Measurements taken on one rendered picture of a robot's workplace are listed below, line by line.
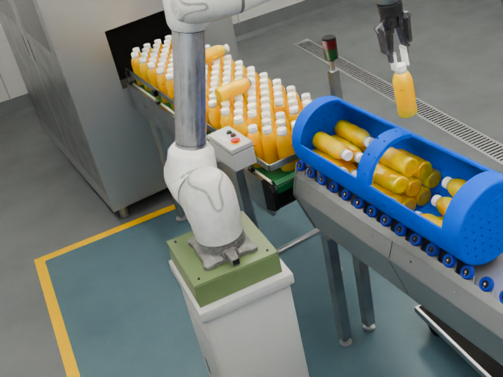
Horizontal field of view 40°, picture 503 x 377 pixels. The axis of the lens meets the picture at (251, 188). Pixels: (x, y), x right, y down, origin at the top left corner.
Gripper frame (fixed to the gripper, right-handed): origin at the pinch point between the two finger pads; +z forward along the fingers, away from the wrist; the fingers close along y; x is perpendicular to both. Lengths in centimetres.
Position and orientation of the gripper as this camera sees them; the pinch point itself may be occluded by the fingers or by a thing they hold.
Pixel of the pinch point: (399, 58)
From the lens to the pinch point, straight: 233.0
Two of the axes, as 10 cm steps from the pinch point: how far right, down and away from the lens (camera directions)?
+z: 2.7, 7.7, 5.7
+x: -4.9, -4.0, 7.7
